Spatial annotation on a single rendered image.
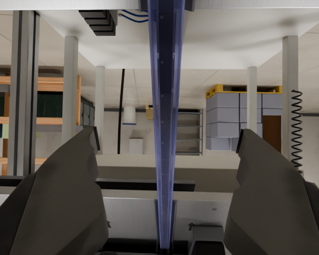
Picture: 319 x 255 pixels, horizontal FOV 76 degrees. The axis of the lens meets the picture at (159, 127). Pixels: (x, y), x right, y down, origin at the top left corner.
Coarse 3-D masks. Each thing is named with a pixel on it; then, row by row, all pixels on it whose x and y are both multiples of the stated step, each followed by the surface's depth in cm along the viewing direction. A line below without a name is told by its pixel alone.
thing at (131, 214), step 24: (0, 192) 22; (120, 192) 22; (144, 192) 22; (192, 192) 22; (216, 192) 22; (120, 216) 25; (144, 216) 25; (192, 216) 24; (216, 216) 24; (120, 240) 32; (144, 240) 32
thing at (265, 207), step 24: (240, 144) 12; (264, 144) 10; (240, 168) 10; (264, 168) 9; (288, 168) 9; (240, 192) 8; (264, 192) 8; (288, 192) 8; (240, 216) 7; (264, 216) 7; (288, 216) 7; (312, 216) 7; (240, 240) 7; (264, 240) 6; (288, 240) 6; (312, 240) 6
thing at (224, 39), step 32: (64, 32) 59; (128, 32) 58; (192, 32) 58; (224, 32) 57; (256, 32) 57; (288, 32) 57; (96, 64) 86; (128, 64) 85; (192, 64) 84; (224, 64) 83; (256, 64) 83
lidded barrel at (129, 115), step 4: (124, 108) 722; (128, 108) 713; (132, 108) 718; (124, 112) 719; (128, 112) 712; (132, 112) 716; (124, 116) 717; (128, 116) 711; (132, 116) 715; (124, 120) 715; (128, 120) 709; (132, 120) 714; (124, 124) 745; (128, 124) 739; (132, 124) 733
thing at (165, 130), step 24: (168, 0) 7; (168, 24) 8; (168, 48) 9; (168, 72) 10; (168, 96) 11; (168, 120) 12; (168, 144) 13; (168, 168) 15; (168, 192) 18; (168, 216) 22; (168, 240) 28
